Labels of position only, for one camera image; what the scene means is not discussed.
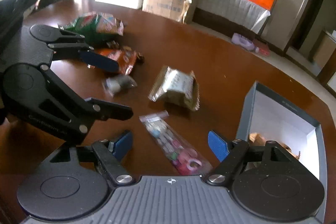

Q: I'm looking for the grey white snack packet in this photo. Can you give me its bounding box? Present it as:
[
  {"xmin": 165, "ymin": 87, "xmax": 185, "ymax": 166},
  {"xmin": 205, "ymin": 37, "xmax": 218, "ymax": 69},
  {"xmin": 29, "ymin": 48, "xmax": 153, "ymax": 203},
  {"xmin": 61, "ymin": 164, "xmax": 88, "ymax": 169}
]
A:
[{"xmin": 102, "ymin": 75, "xmax": 137, "ymax": 97}]

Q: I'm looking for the orange red snack packet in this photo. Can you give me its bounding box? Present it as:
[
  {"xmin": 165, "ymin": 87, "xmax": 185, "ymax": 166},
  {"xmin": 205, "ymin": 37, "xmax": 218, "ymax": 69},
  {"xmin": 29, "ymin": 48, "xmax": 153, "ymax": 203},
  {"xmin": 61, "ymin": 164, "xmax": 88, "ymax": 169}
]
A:
[{"xmin": 92, "ymin": 47, "xmax": 145, "ymax": 75}]

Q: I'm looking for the clear pink candy packet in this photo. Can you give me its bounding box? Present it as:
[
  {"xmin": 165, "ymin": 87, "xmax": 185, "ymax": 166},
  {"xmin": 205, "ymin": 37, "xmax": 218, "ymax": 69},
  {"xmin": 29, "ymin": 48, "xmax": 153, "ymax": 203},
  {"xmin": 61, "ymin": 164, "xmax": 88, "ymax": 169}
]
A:
[{"xmin": 139, "ymin": 111, "xmax": 212, "ymax": 176}]

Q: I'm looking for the olive mooncake packet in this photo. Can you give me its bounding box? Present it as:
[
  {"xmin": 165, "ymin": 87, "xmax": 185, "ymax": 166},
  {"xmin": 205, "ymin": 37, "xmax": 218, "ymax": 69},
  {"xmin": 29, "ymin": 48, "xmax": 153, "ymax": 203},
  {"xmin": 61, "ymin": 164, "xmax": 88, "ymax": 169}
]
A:
[{"xmin": 148, "ymin": 65, "xmax": 200, "ymax": 111}]

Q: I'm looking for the brown snack bag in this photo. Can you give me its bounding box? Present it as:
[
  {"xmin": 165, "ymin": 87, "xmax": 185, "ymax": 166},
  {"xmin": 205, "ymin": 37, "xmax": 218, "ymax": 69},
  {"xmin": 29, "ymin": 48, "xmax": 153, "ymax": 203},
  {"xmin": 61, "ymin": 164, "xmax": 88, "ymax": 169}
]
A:
[{"xmin": 248, "ymin": 132, "xmax": 301, "ymax": 160}]

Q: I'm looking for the green chip bag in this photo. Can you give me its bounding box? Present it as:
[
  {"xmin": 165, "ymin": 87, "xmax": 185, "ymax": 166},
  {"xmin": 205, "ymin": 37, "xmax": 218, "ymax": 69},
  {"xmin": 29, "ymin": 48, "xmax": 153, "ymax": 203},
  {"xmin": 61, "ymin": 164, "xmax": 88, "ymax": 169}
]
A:
[{"xmin": 58, "ymin": 12, "xmax": 124, "ymax": 47}]

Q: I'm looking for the grey open box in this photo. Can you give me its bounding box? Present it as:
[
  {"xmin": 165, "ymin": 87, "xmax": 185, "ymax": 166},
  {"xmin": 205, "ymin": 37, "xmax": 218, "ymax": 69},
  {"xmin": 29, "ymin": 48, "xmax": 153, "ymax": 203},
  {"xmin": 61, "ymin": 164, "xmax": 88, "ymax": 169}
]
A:
[{"xmin": 235, "ymin": 81, "xmax": 329, "ymax": 224}]

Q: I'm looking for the brown cardboard box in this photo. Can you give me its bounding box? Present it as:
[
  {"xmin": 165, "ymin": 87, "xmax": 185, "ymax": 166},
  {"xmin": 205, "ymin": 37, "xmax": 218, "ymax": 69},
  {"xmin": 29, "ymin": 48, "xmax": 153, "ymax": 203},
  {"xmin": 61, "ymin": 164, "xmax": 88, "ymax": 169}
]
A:
[{"xmin": 142, "ymin": 0, "xmax": 197, "ymax": 24}]

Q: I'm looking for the pink item on floor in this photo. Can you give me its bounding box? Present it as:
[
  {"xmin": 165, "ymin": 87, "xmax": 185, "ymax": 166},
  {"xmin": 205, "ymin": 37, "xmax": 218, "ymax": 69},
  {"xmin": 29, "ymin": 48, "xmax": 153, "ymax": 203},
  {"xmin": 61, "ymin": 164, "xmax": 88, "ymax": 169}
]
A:
[{"xmin": 253, "ymin": 39, "xmax": 270, "ymax": 56}]

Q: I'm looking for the white covered tv cabinet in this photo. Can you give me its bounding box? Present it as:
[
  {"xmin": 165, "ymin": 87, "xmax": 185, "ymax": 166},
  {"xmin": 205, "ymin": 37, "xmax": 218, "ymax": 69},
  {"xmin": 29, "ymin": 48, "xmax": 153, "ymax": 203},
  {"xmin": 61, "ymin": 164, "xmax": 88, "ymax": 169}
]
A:
[{"xmin": 193, "ymin": 0, "xmax": 270, "ymax": 39}]

